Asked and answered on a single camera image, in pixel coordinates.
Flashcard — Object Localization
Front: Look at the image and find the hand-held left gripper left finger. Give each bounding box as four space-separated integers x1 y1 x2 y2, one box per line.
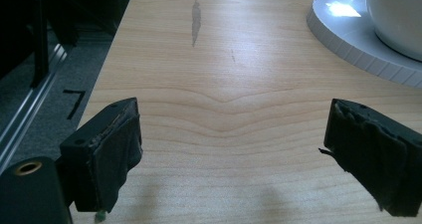
59 97 144 215

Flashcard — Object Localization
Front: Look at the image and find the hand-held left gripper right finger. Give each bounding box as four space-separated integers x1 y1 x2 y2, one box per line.
318 98 422 218

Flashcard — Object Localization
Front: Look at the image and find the black metal stand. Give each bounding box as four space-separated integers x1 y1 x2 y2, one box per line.
30 0 51 89

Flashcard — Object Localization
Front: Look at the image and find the white round ribbed tray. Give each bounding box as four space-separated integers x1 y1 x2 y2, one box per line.
306 0 422 89

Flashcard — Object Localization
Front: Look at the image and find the white cup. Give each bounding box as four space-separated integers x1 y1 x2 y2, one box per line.
365 0 422 63

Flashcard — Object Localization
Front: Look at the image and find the aluminium rail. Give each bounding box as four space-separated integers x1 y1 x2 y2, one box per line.
0 43 69 175

